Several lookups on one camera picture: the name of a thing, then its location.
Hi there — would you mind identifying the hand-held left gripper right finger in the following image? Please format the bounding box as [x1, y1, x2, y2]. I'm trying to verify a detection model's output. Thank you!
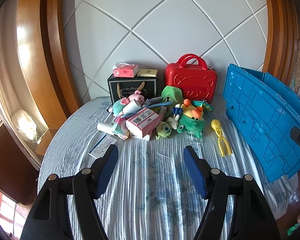
[183, 145, 282, 240]

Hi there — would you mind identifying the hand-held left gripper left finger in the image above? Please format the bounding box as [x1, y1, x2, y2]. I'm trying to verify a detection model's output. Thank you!
[20, 144, 119, 240]

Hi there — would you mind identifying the yellow snowball clip toy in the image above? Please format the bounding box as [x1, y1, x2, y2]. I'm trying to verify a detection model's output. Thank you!
[210, 119, 233, 157]

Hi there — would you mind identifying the blue plastic crate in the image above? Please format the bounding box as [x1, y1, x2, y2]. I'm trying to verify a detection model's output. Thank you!
[222, 63, 300, 183]

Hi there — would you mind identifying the green one-eyed plush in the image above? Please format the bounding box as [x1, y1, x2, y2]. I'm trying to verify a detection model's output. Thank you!
[155, 121, 173, 141]

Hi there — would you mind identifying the blue boomerang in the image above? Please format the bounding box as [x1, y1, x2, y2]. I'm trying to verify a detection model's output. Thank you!
[144, 97, 171, 109]

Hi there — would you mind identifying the white medicine box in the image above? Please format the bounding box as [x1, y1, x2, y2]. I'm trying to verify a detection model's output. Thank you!
[88, 134, 118, 159]

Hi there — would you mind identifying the white paper roll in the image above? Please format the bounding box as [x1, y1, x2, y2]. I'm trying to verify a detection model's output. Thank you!
[97, 121, 115, 133]

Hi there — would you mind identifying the green frog plush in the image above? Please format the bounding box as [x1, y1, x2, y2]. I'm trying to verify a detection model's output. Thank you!
[177, 117, 206, 140]

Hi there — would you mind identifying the yellow duck plush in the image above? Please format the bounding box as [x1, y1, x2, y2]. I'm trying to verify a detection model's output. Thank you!
[181, 99, 205, 121]

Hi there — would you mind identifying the can with white lid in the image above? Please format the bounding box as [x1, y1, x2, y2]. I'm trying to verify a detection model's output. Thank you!
[122, 99, 142, 116]

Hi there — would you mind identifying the green snack packet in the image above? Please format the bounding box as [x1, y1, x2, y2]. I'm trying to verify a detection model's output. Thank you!
[192, 99, 215, 113]

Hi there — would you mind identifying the wooden nightstand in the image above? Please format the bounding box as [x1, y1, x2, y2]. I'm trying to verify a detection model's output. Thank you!
[35, 128, 58, 156]

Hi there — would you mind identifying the pink pig plush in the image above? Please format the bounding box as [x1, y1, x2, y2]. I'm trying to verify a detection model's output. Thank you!
[107, 91, 147, 117]

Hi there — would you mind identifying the green plush hat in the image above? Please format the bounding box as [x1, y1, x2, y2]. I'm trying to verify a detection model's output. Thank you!
[161, 85, 183, 105]

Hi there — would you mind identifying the black gift box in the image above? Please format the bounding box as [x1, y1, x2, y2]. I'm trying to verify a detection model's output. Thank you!
[107, 73, 158, 105]

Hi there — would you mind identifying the red toy suitcase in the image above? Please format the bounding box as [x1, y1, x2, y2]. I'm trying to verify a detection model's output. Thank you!
[164, 53, 218, 105]

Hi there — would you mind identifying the white plastic bag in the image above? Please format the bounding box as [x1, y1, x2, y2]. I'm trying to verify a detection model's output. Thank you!
[12, 109, 41, 144]

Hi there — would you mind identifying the small green object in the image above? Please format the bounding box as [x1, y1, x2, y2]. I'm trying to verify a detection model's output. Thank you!
[287, 222, 300, 236]

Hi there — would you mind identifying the small pink tissue pack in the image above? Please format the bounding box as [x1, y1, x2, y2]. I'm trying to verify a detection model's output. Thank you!
[112, 62, 139, 78]

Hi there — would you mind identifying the dark wooden cabinet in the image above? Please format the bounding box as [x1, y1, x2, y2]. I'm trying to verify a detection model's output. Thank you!
[0, 122, 43, 206]

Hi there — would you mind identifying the beige flat box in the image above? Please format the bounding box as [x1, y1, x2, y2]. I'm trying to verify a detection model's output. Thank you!
[137, 68, 158, 78]

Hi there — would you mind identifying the wooden headboard frame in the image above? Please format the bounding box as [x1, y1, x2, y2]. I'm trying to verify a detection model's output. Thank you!
[15, 0, 300, 122]

